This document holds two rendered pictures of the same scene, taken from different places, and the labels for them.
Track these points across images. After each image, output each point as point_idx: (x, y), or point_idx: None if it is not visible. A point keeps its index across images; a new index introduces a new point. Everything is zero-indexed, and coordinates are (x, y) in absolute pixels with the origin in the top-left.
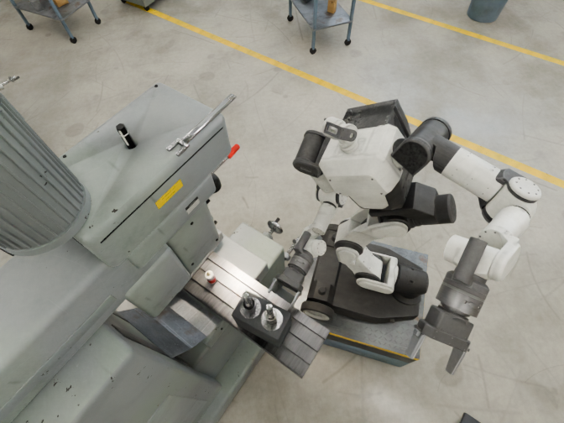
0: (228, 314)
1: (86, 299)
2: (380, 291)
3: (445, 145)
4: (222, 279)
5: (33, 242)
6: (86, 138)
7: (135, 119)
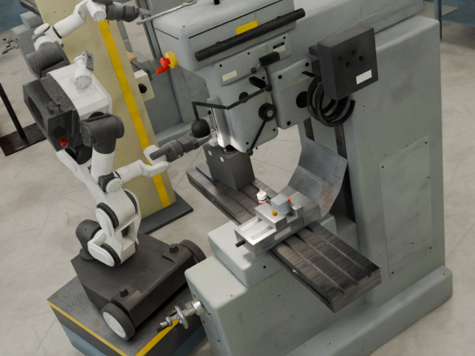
0: (259, 186)
1: None
2: None
3: (46, 43)
4: (254, 208)
5: None
6: (244, 3)
7: (208, 11)
